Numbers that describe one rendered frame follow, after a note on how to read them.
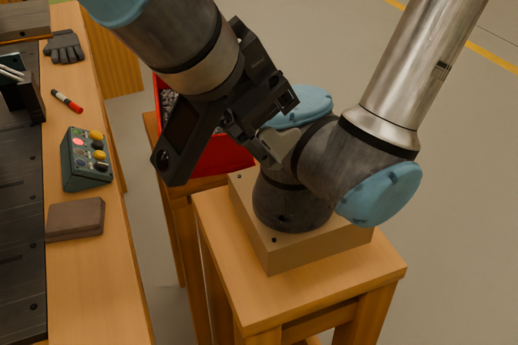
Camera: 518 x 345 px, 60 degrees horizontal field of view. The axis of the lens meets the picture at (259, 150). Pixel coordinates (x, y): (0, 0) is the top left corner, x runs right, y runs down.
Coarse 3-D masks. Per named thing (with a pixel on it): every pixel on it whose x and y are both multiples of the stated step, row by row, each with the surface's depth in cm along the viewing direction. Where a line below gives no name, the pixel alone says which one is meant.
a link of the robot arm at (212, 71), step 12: (228, 24) 37; (228, 36) 36; (216, 48) 35; (228, 48) 36; (204, 60) 35; (216, 60) 36; (228, 60) 37; (156, 72) 36; (168, 72) 41; (180, 72) 35; (192, 72) 35; (204, 72) 36; (216, 72) 37; (228, 72) 38; (168, 84) 38; (180, 84) 37; (192, 84) 37; (204, 84) 37; (216, 84) 38
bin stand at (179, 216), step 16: (144, 112) 125; (256, 160) 110; (208, 176) 105; (224, 176) 105; (160, 192) 141; (176, 192) 102; (192, 192) 104; (176, 208) 105; (192, 208) 108; (176, 224) 110; (192, 224) 111; (176, 240) 155; (192, 240) 115; (176, 256) 161; (192, 256) 119; (192, 272) 123; (192, 288) 128; (192, 304) 133; (192, 320) 146; (208, 320) 142; (208, 336) 148
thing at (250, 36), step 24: (240, 24) 41; (240, 48) 40; (240, 72) 40; (264, 72) 44; (192, 96) 39; (216, 96) 39; (240, 96) 45; (264, 96) 44; (288, 96) 48; (240, 120) 44; (264, 120) 49; (240, 144) 47
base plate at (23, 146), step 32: (32, 64) 126; (0, 96) 114; (0, 128) 103; (32, 128) 103; (0, 160) 95; (32, 160) 95; (0, 192) 88; (32, 192) 88; (0, 224) 81; (32, 224) 81; (0, 256) 76; (32, 256) 76; (0, 288) 71; (32, 288) 71; (0, 320) 67; (32, 320) 67
